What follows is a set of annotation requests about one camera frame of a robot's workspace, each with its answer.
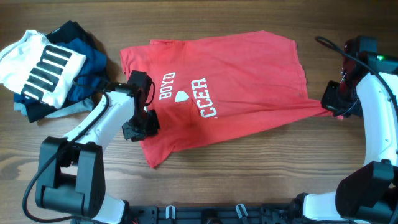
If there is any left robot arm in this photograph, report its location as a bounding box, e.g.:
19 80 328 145
32 71 159 223

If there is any red printed t-shirt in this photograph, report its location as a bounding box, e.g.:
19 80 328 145
120 30 327 167

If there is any white black striped folded shirt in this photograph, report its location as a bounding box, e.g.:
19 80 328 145
1 30 86 109

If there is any blue folded shirt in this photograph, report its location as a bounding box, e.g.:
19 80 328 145
14 38 106 105

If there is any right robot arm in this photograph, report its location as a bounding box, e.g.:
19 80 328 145
286 36 397 223

